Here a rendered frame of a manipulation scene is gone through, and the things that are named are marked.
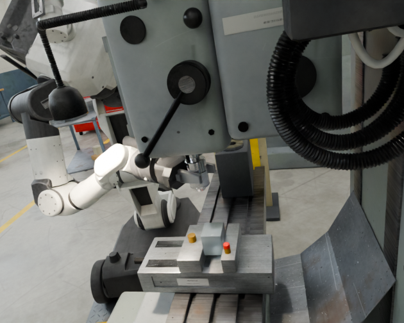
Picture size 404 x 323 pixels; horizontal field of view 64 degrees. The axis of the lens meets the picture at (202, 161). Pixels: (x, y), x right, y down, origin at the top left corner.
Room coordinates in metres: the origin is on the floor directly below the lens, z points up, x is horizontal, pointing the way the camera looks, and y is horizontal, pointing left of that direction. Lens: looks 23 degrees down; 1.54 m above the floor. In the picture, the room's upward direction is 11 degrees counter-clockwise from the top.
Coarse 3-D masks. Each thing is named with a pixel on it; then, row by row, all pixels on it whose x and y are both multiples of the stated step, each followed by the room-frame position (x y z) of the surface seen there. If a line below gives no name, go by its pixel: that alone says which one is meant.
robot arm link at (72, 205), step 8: (64, 184) 0.89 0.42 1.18; (72, 184) 0.90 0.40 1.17; (80, 184) 0.84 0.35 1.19; (88, 184) 0.82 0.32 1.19; (96, 184) 0.80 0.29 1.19; (64, 192) 0.84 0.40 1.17; (72, 192) 0.83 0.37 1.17; (80, 192) 0.82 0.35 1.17; (88, 192) 0.81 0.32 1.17; (96, 192) 0.81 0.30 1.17; (104, 192) 0.81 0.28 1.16; (64, 200) 0.82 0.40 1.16; (72, 200) 0.82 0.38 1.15; (80, 200) 0.81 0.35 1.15; (88, 200) 0.81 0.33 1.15; (96, 200) 0.83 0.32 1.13; (64, 208) 0.82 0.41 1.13; (72, 208) 0.82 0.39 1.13; (80, 208) 0.83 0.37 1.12
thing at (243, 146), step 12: (240, 144) 1.11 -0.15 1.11; (216, 156) 1.09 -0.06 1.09; (228, 156) 1.08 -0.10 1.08; (240, 156) 1.07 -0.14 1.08; (228, 168) 1.08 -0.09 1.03; (240, 168) 1.07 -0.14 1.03; (252, 168) 1.22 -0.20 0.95; (228, 180) 1.08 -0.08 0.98; (240, 180) 1.07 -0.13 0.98; (252, 180) 1.12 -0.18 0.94; (228, 192) 1.09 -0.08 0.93; (240, 192) 1.07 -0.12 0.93; (252, 192) 1.07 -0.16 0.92
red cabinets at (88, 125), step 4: (88, 96) 5.83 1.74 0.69; (104, 104) 5.78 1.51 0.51; (108, 108) 5.77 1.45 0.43; (112, 108) 5.75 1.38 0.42; (116, 108) 5.75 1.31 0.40; (120, 108) 5.73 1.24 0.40; (108, 112) 5.77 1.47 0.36; (96, 120) 5.81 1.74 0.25; (76, 124) 5.88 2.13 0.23; (80, 124) 5.87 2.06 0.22; (84, 124) 5.86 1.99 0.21; (88, 124) 5.85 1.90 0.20; (92, 124) 5.83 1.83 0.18; (76, 128) 5.89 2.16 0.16; (80, 128) 5.88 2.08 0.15; (84, 128) 5.86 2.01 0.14; (88, 128) 5.86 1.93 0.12; (92, 128) 5.85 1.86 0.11; (100, 128) 5.82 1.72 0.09; (76, 132) 5.91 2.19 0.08; (80, 132) 5.92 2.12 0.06
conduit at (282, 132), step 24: (288, 48) 0.35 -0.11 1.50; (288, 72) 0.38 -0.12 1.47; (384, 72) 0.41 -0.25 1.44; (288, 96) 0.38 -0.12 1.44; (384, 96) 0.40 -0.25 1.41; (288, 120) 0.36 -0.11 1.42; (312, 120) 0.43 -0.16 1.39; (336, 120) 0.43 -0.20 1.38; (360, 120) 0.42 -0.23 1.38; (384, 120) 0.36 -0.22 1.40; (288, 144) 0.36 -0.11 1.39; (312, 144) 0.36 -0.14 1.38; (336, 144) 0.37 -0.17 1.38; (360, 144) 0.36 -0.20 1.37; (384, 144) 0.34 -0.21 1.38; (336, 168) 0.34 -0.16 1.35; (360, 168) 0.34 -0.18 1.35
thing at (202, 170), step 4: (204, 164) 0.65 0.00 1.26; (188, 168) 0.65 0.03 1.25; (192, 168) 0.65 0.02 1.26; (196, 168) 0.65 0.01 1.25; (200, 168) 0.65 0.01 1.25; (204, 168) 0.65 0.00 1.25; (196, 172) 0.65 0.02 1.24; (200, 172) 0.65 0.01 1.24; (204, 172) 0.65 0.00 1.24; (204, 176) 0.65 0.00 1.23; (208, 176) 0.67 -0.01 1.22; (204, 180) 0.65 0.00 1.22; (208, 180) 0.66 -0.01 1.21; (192, 184) 0.65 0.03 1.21; (196, 184) 0.65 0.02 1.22; (200, 184) 0.65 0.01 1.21; (204, 184) 0.65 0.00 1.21; (208, 184) 0.66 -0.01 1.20; (192, 188) 0.65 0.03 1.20; (196, 188) 0.65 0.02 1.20; (200, 188) 0.65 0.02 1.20
